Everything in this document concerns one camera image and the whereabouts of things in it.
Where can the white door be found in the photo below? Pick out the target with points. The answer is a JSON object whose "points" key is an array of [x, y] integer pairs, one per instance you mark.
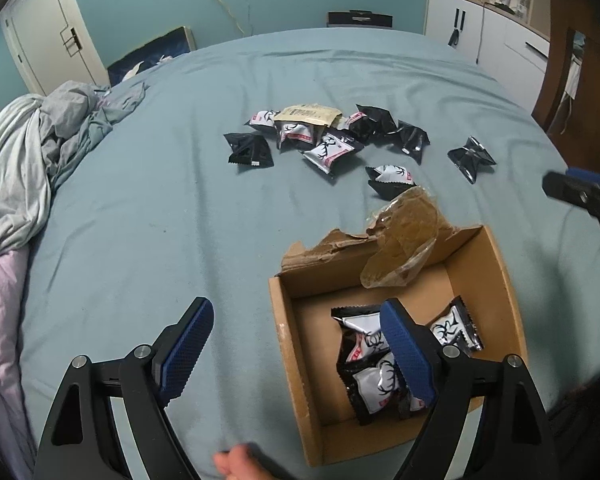
{"points": [[40, 25]]}

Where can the wooden chair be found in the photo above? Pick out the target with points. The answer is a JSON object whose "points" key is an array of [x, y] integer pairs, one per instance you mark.
{"points": [[555, 60]]}

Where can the crumpled brown packing tape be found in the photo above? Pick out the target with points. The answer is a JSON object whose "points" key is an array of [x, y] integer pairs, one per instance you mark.
{"points": [[405, 230]]}

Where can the beige snack packet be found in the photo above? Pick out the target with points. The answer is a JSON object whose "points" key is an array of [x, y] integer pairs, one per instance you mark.
{"points": [[307, 112]]}

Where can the torn cardboard box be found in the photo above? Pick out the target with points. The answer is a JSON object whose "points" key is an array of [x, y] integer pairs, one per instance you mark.
{"points": [[290, 360]]}

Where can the pile of black snack packets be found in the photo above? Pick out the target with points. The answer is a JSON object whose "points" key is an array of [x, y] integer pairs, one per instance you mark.
{"points": [[330, 152]]}

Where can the black bag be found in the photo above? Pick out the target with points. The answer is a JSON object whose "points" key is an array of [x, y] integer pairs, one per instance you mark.
{"points": [[360, 19]]}

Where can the white cabinet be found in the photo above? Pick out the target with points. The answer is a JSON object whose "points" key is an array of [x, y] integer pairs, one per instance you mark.
{"points": [[510, 35]]}

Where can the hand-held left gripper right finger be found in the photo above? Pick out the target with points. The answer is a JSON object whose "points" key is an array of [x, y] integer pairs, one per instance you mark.
{"points": [[407, 355]]}

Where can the crumpled grey duvet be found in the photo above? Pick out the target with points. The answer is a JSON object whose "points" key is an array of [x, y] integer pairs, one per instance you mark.
{"points": [[20, 160]]}

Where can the person's left hand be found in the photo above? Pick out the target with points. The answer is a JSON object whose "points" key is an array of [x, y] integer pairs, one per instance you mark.
{"points": [[245, 465]]}

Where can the person's dark clothing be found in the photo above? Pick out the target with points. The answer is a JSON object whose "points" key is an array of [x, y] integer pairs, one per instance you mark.
{"points": [[590, 420]]}

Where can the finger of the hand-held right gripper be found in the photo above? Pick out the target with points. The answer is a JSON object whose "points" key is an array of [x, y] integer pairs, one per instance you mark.
{"points": [[562, 190]]}

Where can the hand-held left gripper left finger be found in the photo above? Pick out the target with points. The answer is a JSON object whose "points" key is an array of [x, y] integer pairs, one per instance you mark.
{"points": [[185, 350]]}

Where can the black white snack packet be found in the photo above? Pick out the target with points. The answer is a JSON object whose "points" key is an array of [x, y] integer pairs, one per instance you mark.
{"points": [[375, 387], [357, 352], [263, 119], [352, 322], [452, 332]]}

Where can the dark blue framed picture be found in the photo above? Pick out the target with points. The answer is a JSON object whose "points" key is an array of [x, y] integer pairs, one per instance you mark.
{"points": [[150, 52]]}

